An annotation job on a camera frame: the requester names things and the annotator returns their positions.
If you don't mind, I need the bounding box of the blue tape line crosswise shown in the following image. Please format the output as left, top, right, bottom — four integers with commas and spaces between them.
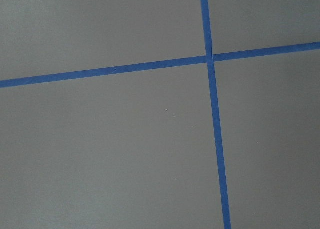
0, 42, 320, 88

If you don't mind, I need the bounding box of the blue tape line lengthwise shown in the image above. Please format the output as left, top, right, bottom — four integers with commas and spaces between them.
200, 0, 232, 229

